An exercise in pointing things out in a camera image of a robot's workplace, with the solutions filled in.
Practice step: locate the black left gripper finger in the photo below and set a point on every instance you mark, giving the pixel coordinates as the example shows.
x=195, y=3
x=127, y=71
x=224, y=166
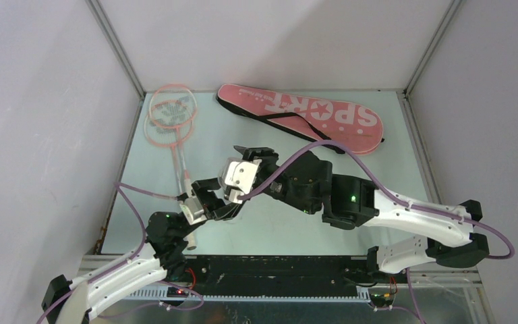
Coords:
x=231, y=213
x=211, y=184

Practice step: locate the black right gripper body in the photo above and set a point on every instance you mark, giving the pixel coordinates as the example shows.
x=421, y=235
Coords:
x=278, y=190

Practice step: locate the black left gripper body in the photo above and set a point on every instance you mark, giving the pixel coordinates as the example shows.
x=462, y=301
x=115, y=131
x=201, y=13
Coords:
x=209, y=201

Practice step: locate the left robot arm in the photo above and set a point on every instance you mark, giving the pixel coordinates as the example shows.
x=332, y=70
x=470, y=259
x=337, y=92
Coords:
x=158, y=258

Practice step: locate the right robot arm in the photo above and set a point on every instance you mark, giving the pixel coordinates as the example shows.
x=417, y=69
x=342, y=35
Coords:
x=439, y=234

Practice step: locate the pink sport racket bag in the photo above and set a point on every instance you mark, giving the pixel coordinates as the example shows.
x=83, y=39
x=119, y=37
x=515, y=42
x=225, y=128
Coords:
x=359, y=128

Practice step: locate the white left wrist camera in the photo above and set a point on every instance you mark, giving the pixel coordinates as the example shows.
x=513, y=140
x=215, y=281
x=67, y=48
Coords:
x=193, y=210

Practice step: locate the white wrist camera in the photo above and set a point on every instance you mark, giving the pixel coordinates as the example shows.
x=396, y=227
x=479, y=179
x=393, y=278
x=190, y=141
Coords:
x=237, y=178
x=193, y=210

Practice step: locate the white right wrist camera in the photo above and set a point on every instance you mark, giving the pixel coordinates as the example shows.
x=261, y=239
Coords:
x=237, y=178

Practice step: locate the aluminium front frame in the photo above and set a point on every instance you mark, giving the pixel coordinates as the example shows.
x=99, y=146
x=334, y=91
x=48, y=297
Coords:
x=431, y=295

